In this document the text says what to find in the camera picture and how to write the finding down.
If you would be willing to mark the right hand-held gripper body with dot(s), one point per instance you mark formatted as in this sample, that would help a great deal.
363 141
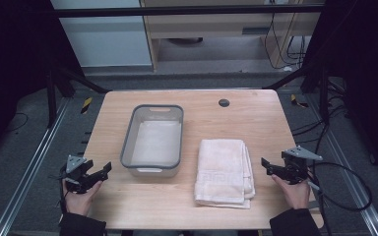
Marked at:
296 165

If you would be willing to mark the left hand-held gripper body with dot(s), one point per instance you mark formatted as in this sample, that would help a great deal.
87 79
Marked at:
76 173

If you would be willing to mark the person's left hand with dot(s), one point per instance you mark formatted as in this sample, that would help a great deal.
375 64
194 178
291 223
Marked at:
78 200

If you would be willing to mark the person's right hand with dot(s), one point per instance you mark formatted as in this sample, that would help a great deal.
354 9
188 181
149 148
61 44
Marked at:
293 193

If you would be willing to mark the folded white towel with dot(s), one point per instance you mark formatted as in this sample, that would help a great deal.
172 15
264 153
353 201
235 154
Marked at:
223 173

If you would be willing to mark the clear plastic basin grey rim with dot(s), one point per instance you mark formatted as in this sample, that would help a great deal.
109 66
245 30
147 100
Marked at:
152 141

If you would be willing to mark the yellow black hazard tape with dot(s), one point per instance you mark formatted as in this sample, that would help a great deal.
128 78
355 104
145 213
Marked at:
297 101
86 105

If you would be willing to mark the black metal stand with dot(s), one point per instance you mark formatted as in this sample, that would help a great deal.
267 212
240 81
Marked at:
322 95
50 98

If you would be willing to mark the dark curtain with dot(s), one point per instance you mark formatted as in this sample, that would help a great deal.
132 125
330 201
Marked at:
16 59
364 65

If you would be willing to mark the white cabinet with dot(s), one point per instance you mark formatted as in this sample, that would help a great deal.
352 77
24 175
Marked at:
105 36

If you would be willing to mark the light wooden desk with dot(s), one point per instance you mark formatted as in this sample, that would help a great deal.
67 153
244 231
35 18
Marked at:
229 28

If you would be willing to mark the aluminium floor rail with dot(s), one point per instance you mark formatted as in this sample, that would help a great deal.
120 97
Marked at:
347 167
29 167

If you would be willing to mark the black horizontal frame bar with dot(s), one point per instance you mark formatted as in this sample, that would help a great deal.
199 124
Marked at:
190 10

